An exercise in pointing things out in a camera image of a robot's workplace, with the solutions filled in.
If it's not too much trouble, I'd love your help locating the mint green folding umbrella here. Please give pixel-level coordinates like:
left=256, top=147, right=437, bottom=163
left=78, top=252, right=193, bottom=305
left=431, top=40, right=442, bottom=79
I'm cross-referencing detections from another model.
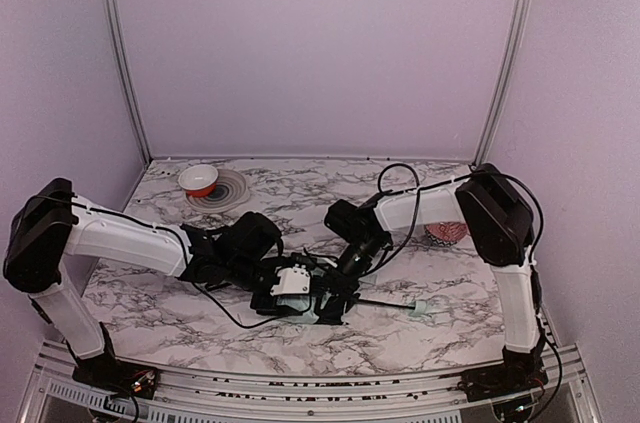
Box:
left=275, top=293, right=430, bottom=326

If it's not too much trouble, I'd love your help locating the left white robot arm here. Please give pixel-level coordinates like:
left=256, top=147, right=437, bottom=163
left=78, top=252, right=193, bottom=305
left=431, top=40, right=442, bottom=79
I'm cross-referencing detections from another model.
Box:
left=3, top=178, right=283, bottom=399

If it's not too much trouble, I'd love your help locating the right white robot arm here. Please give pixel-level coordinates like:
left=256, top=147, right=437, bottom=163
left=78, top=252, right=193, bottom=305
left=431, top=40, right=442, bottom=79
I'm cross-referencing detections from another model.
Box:
left=324, top=164, right=548, bottom=401

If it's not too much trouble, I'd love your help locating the grey ringed plate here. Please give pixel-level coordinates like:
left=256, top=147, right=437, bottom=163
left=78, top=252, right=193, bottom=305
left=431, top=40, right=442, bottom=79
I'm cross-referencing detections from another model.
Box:
left=185, top=169, right=250, bottom=214

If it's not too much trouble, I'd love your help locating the orange white bowl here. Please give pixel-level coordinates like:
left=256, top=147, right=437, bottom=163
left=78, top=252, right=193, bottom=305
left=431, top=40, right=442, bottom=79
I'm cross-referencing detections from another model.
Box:
left=178, top=164, right=219, bottom=198

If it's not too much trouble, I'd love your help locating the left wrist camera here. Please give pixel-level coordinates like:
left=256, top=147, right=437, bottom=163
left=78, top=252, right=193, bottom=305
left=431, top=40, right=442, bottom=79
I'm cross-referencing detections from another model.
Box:
left=270, top=266, right=311, bottom=297

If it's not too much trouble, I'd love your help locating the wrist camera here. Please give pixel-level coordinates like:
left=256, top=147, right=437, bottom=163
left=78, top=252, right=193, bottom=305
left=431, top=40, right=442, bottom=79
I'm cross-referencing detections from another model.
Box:
left=290, top=252, right=337, bottom=272
left=270, top=266, right=311, bottom=297

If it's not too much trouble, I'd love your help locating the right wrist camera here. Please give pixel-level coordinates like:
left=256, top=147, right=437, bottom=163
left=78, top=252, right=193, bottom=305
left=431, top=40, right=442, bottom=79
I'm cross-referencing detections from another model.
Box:
left=290, top=252, right=337, bottom=272

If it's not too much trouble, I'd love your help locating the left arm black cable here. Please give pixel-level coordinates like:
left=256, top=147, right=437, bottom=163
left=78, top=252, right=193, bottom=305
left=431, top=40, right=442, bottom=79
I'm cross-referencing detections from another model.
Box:
left=29, top=195, right=301, bottom=330

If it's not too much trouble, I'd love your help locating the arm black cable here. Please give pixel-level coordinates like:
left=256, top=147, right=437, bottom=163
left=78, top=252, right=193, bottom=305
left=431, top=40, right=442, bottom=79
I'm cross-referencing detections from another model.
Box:
left=359, top=162, right=566, bottom=344
left=29, top=195, right=301, bottom=330

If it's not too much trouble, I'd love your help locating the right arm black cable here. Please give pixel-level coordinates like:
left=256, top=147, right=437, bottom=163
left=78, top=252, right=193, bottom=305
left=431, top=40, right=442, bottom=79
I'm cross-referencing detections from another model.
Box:
left=359, top=162, right=566, bottom=344

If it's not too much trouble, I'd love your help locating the front aluminium rail base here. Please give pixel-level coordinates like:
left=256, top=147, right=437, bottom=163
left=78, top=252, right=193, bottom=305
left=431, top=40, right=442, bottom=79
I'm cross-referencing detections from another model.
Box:
left=17, top=341, right=602, bottom=422

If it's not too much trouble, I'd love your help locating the right aluminium frame post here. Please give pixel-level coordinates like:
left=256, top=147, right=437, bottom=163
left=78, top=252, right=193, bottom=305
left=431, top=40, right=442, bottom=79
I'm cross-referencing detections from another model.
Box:
left=473, top=0, right=531, bottom=166

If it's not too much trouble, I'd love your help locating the aluminium frame post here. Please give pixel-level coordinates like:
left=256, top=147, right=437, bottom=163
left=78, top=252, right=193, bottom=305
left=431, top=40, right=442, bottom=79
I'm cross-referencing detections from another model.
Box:
left=473, top=0, right=531, bottom=166
left=104, top=0, right=152, bottom=167

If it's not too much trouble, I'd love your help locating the left aluminium frame post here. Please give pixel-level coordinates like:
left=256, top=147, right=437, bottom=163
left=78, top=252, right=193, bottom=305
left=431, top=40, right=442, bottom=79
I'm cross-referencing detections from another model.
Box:
left=104, top=0, right=152, bottom=167

